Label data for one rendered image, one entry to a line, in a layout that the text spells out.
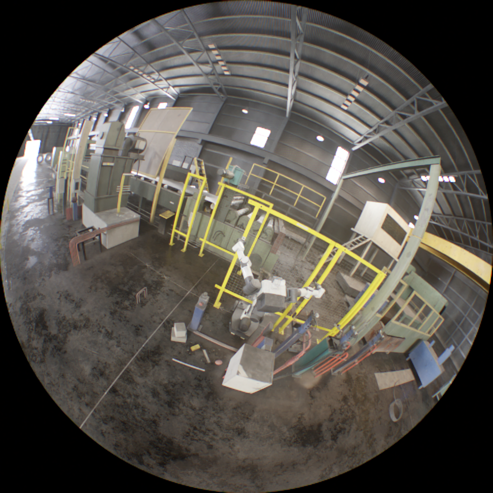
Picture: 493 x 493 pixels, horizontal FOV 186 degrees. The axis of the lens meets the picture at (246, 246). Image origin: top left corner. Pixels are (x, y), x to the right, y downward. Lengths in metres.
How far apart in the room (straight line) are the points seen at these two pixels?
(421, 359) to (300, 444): 5.35
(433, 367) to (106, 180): 10.36
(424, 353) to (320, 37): 13.23
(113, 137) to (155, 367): 4.12
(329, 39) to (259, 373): 10.81
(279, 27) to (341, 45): 3.01
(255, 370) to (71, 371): 2.08
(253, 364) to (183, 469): 1.56
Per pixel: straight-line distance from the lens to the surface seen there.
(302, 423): 2.58
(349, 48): 10.04
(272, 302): 1.39
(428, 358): 6.95
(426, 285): 11.50
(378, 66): 10.24
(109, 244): 3.70
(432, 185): 3.43
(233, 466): 2.22
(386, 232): 10.36
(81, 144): 6.13
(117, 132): 4.02
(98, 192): 4.00
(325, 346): 2.23
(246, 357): 1.25
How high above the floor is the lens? 2.01
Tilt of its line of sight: 21 degrees down
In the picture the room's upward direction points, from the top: 24 degrees clockwise
